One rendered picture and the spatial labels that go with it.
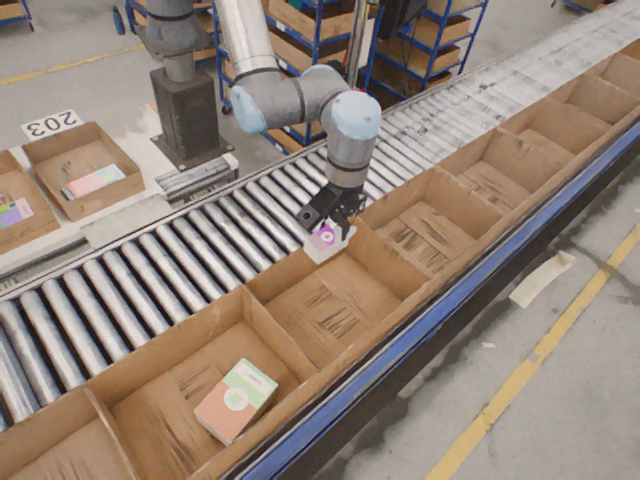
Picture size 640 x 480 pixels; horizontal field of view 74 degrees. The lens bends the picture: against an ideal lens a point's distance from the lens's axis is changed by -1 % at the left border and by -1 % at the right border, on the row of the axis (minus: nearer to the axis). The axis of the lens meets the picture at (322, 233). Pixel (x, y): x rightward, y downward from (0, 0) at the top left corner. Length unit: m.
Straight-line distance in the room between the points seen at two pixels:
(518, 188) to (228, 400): 1.32
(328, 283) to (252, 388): 0.40
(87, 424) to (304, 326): 0.56
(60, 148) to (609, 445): 2.71
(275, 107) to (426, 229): 0.83
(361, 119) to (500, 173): 1.15
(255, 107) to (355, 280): 0.67
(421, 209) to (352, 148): 0.79
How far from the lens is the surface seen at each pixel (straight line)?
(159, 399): 1.15
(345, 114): 0.78
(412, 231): 1.48
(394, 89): 3.29
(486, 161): 1.87
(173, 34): 1.60
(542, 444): 2.34
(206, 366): 1.16
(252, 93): 0.83
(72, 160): 1.97
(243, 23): 0.87
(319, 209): 0.90
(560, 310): 2.77
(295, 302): 1.23
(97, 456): 1.15
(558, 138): 2.17
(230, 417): 1.04
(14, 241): 1.71
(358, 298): 1.27
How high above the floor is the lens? 1.95
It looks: 49 degrees down
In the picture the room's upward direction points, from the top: 9 degrees clockwise
